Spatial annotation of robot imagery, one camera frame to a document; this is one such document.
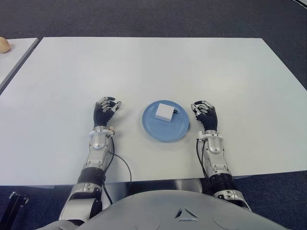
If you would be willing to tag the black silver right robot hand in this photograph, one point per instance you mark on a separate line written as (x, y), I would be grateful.
(209, 117)

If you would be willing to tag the grey robot torso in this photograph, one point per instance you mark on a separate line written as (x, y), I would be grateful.
(182, 210)

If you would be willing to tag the beige round object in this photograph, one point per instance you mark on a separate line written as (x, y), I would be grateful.
(3, 45)

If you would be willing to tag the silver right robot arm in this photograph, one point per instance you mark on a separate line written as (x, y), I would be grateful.
(213, 155)

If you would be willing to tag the black metal bracket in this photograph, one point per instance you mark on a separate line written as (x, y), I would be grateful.
(15, 200)

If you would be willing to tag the blue plate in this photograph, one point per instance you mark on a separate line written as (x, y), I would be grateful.
(165, 131)

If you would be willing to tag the white charger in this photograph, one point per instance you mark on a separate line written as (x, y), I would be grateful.
(164, 111)

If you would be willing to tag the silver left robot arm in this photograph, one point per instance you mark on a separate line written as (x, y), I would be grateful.
(96, 153)

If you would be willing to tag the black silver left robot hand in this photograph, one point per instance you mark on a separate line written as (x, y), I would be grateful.
(102, 116)

